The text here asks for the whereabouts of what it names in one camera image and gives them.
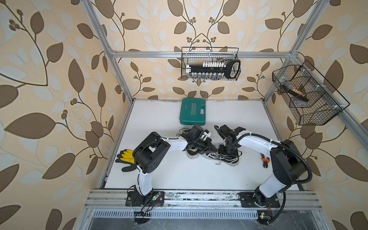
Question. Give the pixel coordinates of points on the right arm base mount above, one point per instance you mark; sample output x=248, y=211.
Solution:
x=258, y=200

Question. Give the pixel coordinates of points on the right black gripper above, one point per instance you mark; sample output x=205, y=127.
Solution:
x=221, y=151

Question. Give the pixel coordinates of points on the black white sneaker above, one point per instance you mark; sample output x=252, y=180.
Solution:
x=224, y=158
x=192, y=153

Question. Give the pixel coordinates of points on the orange black cutting pliers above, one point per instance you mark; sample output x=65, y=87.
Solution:
x=265, y=161

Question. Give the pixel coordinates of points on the yellow tape on arm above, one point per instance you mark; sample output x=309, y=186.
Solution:
x=126, y=157

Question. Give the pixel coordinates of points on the black brush in basket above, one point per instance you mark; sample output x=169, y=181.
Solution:
x=292, y=94

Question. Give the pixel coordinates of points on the aluminium front rail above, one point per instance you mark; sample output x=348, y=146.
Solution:
x=196, y=204

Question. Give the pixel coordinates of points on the right wire basket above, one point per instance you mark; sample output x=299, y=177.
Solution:
x=325, y=101

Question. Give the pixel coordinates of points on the back wire basket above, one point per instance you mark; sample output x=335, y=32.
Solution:
x=198, y=55

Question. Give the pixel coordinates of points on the black socket set holder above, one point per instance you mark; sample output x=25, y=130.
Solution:
x=226, y=70

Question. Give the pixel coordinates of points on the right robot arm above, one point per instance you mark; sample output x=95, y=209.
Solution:
x=288, y=165

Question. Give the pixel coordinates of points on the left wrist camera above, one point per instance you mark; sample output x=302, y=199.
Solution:
x=206, y=134

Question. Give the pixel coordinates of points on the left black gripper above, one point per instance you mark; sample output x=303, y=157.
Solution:
x=208, y=143

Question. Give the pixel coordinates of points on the wire basket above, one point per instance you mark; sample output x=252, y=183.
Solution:
x=198, y=55
x=325, y=101

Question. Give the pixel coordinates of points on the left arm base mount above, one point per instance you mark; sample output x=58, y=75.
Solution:
x=145, y=198

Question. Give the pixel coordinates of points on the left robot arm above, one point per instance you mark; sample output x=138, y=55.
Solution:
x=150, y=153

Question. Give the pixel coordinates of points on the green plastic tool case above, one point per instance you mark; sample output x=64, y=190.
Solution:
x=193, y=112

